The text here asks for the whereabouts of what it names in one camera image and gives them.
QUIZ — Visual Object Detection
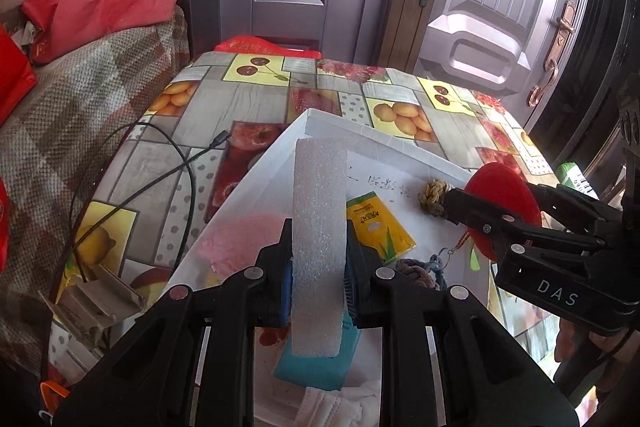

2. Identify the red plastic bag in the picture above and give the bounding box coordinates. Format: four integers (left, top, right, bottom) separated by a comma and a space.
215, 34, 323, 60

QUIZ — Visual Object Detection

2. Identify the copper door handle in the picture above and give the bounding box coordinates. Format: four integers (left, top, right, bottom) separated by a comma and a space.
529, 0, 576, 108

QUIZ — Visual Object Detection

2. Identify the yellow tissue pack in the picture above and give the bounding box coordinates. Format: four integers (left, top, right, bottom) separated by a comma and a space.
345, 189, 418, 264

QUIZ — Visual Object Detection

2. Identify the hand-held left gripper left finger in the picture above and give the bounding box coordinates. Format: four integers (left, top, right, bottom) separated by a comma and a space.
52, 218, 296, 427

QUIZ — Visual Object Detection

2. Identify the white foam strip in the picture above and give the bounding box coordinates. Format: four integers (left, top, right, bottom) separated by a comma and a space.
290, 137, 349, 359

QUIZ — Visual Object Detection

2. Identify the person's right hand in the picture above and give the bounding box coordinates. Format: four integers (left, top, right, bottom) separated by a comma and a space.
552, 323, 637, 389

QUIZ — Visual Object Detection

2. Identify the teal sponge block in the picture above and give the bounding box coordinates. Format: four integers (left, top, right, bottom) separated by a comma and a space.
272, 314, 361, 392

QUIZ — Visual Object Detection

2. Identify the white face mask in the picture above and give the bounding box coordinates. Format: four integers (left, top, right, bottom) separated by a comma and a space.
292, 384, 381, 427

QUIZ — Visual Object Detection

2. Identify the green gum-print pillow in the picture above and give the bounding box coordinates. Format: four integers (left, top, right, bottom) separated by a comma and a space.
555, 162, 601, 200

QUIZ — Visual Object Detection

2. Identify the red plush apple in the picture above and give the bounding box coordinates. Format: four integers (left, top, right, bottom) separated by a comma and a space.
462, 162, 543, 264

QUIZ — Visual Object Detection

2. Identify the fruit print tablecloth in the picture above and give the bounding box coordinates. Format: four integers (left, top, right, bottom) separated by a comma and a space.
50, 52, 558, 358

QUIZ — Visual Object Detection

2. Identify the orange plastic object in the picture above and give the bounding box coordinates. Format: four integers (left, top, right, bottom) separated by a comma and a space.
40, 379, 71, 414

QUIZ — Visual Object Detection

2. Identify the red gift bag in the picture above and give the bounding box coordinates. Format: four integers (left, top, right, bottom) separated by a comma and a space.
0, 24, 38, 128

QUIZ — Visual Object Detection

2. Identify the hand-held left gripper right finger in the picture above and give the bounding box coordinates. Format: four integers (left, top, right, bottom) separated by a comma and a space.
344, 224, 576, 427

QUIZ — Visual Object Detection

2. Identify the grey plastic bracket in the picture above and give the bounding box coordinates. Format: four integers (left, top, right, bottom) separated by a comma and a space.
37, 263, 147, 350

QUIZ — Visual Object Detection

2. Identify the white cardboard box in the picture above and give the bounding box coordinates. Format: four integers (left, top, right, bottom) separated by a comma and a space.
167, 107, 506, 427

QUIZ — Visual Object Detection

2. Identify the black cable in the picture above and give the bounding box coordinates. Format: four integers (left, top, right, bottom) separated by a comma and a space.
50, 123, 233, 293

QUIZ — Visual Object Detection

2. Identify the brown rope knot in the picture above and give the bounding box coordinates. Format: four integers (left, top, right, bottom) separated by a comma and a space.
417, 178, 451, 215

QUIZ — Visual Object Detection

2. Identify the braided multicolour cord knot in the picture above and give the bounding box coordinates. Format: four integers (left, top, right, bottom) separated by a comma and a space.
395, 256, 447, 291

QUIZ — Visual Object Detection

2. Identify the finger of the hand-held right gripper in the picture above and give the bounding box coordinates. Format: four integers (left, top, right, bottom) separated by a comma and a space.
525, 184, 624, 239
442, 188, 601, 254

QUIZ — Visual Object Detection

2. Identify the plaid sofa cover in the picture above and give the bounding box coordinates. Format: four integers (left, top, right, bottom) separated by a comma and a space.
0, 4, 191, 378

